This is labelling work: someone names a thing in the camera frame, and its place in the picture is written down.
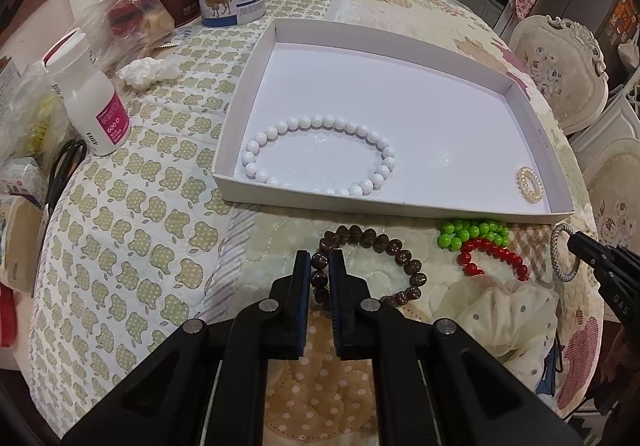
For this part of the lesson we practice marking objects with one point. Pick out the quilted patterned tablecloth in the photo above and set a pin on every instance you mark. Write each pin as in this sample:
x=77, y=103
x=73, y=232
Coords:
x=140, y=236

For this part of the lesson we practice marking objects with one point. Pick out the small white medicine box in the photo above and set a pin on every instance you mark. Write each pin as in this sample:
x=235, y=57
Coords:
x=20, y=181

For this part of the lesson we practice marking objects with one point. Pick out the black scissors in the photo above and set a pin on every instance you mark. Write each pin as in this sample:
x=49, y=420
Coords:
x=62, y=170

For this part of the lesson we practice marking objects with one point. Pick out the cream floral dining chair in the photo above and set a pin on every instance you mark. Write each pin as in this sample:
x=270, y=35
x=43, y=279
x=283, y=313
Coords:
x=560, y=70
x=612, y=186

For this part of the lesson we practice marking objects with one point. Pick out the white bottle pink label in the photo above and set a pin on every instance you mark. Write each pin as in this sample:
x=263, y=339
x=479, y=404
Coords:
x=95, y=100

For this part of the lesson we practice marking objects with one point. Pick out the grey refrigerator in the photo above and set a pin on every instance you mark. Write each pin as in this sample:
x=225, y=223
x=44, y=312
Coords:
x=600, y=0

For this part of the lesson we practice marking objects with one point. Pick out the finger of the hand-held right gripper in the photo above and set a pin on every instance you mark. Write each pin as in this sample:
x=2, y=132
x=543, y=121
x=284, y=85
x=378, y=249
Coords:
x=592, y=251

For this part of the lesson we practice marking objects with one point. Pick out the crumpled white tissue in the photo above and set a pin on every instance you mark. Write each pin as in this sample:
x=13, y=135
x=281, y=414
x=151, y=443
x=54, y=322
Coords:
x=145, y=71

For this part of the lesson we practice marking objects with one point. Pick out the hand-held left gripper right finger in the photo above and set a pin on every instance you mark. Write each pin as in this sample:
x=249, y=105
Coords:
x=337, y=311

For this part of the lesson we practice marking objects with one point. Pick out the cream dotted scrunchie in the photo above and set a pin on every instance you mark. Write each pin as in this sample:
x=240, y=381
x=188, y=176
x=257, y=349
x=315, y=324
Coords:
x=505, y=321

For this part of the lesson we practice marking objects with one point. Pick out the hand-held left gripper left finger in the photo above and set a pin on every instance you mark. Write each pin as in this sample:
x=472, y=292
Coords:
x=300, y=311

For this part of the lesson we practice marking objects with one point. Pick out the clear plastic bag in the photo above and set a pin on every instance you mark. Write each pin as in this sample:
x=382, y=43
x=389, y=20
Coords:
x=27, y=110

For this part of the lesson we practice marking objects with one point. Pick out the clear bag of snacks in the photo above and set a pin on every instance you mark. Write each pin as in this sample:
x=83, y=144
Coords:
x=127, y=18

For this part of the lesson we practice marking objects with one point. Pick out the white shallow cardboard box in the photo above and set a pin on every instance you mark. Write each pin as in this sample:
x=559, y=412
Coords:
x=380, y=115

